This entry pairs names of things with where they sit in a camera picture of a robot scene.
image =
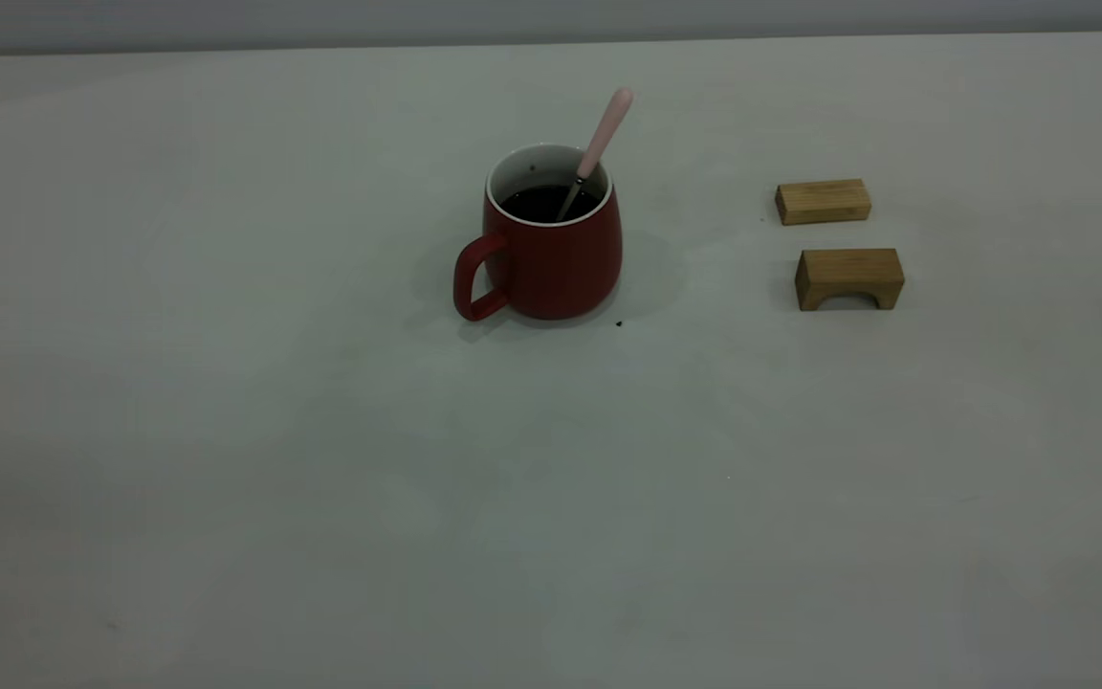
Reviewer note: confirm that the red ceramic cup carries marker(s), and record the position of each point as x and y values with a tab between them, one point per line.
556	268

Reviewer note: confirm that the flat wooden block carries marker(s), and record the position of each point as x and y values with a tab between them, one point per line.
824	202

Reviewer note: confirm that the arched wooden block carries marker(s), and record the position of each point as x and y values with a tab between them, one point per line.
848	268

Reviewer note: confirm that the dark coffee liquid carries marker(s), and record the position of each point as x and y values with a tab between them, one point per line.
537	204

